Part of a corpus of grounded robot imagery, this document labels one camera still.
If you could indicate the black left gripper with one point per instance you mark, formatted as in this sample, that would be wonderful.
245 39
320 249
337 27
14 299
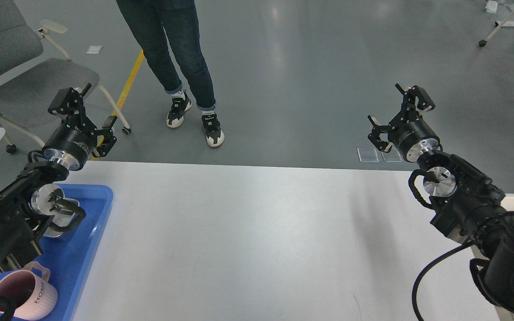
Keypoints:
77 138

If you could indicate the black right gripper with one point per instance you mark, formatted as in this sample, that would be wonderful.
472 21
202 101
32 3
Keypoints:
407 131

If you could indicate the stainless steel rectangular tray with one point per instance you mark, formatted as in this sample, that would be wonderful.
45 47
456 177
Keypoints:
64 216

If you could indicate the pink ribbed mug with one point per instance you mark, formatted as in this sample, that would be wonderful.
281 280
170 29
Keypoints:
29 288

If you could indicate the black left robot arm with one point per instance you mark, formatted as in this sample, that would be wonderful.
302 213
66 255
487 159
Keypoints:
30 205

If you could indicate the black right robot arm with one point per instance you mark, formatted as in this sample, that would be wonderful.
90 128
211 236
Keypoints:
466 203

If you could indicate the clear floor plate right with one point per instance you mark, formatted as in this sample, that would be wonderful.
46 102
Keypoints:
392 156

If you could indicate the clear floor plate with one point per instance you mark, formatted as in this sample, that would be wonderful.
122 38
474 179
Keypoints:
392 156
368 155

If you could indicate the clear floor plate left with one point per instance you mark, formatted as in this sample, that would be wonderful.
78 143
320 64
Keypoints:
368 155

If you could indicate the grey office chair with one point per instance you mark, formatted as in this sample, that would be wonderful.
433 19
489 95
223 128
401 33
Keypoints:
25 97

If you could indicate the seated person dark clothes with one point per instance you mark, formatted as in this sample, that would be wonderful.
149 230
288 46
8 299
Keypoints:
168 34

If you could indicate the blue plastic tray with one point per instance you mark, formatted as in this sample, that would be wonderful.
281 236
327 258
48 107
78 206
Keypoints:
69 257

